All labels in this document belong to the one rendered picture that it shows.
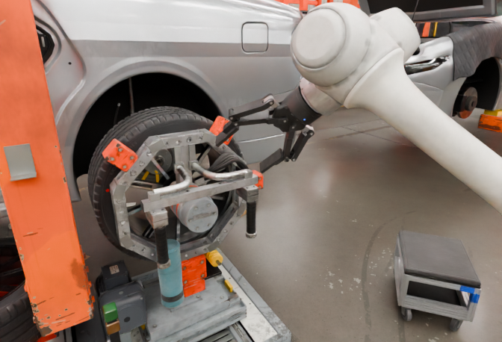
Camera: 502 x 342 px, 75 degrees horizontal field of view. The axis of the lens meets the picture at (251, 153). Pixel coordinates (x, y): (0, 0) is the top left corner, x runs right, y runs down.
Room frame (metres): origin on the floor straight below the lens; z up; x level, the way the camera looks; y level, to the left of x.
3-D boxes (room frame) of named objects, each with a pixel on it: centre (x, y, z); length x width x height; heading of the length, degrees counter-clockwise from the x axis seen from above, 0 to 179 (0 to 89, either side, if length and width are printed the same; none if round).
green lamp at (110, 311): (0.82, 0.45, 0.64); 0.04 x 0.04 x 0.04; 31
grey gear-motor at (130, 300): (1.28, 0.64, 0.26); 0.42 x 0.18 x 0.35; 31
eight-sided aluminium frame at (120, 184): (1.20, 0.27, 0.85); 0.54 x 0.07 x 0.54; 121
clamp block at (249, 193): (1.12, 0.01, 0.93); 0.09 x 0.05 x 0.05; 31
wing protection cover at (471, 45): (3.25, -2.08, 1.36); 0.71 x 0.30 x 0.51; 121
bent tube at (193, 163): (1.15, 0.12, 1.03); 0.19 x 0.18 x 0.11; 31
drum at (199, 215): (1.14, 0.23, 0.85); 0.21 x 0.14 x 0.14; 31
